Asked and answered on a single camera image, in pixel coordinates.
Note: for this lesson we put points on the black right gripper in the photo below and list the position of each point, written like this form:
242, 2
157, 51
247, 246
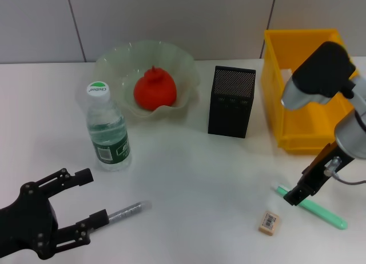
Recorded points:
317, 172

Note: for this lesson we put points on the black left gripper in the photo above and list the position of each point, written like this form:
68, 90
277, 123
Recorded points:
25, 224

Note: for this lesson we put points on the mint green pen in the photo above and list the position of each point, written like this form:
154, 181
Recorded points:
323, 214

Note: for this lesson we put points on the beige barcode eraser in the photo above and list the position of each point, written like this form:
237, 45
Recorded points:
270, 222

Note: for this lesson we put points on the grey glitter pen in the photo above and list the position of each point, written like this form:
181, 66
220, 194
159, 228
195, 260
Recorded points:
128, 211

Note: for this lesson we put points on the clear green-label water bottle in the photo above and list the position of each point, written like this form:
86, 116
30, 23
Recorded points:
110, 132

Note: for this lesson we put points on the orange fruit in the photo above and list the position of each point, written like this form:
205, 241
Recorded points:
155, 92

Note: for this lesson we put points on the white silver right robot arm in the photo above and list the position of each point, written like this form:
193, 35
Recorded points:
353, 135

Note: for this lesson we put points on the black mesh pen holder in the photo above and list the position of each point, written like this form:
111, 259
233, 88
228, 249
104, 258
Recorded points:
228, 115

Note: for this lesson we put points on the pale green glass fruit bowl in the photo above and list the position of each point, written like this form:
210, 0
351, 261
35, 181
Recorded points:
177, 64

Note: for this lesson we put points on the yellow plastic bin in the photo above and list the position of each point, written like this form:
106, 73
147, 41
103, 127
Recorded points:
274, 75

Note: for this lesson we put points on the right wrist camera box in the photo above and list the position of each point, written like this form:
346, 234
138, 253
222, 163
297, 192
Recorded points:
323, 72

